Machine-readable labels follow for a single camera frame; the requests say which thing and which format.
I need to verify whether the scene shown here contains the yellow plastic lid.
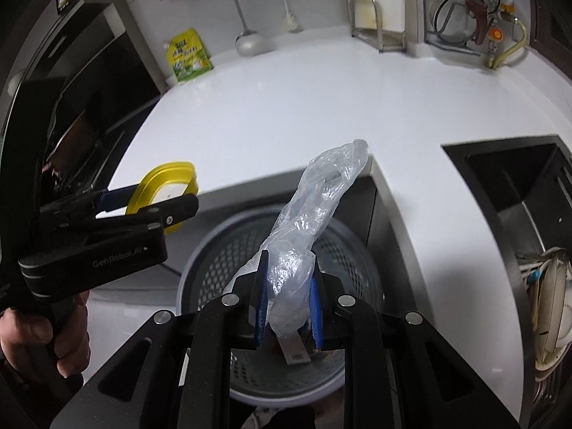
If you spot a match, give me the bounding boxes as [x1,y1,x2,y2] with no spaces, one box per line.
[125,162,199,235]

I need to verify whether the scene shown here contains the clear plastic bag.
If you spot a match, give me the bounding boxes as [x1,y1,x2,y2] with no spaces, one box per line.
[225,139,369,337]

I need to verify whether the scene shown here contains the pink paper receipt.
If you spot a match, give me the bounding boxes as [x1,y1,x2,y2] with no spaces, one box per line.
[277,332,311,366]

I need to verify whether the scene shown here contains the grey perforated trash basket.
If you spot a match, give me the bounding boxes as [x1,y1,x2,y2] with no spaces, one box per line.
[177,205,383,408]

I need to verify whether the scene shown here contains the person's left hand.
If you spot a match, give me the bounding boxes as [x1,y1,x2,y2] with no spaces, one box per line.
[1,291,91,379]

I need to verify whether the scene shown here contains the black range hood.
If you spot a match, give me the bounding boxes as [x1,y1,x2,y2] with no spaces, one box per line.
[1,0,167,211]

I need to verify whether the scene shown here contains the yellow green seasoning pouch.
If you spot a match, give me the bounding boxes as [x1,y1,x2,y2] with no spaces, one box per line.
[166,28,213,82]

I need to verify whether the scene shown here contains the grey spatula ladle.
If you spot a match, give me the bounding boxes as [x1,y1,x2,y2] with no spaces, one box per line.
[218,0,273,57]

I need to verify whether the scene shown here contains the dishes in sink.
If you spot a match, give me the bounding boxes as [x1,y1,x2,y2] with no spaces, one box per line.
[518,247,571,383]

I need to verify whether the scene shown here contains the blue white bottle brush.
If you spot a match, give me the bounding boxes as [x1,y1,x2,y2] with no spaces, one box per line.
[282,0,304,34]

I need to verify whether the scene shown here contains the steel cutting board rack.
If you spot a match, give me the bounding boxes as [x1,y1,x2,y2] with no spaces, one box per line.
[346,0,406,53]

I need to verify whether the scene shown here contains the steel lid rack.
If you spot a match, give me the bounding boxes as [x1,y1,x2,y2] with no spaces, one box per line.
[423,0,504,56]

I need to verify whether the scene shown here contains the orange gas valve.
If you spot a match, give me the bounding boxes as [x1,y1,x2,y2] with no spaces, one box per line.
[488,27,504,43]

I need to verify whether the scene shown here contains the yellow gas hose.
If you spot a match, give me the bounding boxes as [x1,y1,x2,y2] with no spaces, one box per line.
[488,14,529,71]

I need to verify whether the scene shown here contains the glass lid brown handle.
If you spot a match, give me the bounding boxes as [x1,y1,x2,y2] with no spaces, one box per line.
[430,0,490,45]

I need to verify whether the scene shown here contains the dark window frame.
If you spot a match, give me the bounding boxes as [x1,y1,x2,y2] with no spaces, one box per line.
[526,0,572,57]

